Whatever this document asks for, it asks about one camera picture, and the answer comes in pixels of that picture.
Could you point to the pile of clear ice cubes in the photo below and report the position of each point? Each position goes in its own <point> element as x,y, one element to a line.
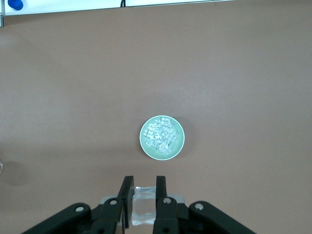
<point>159,136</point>

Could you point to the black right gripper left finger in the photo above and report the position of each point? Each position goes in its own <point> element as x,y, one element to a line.
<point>109,214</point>

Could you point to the pale green ceramic bowl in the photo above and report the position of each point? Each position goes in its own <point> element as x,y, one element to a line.
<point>179,143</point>

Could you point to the single clear ice cube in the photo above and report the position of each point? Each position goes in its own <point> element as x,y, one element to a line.
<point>143,209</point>

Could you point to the blue round cap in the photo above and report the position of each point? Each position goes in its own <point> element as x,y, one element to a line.
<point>15,4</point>

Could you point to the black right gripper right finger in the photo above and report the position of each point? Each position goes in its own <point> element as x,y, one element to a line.
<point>168,214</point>

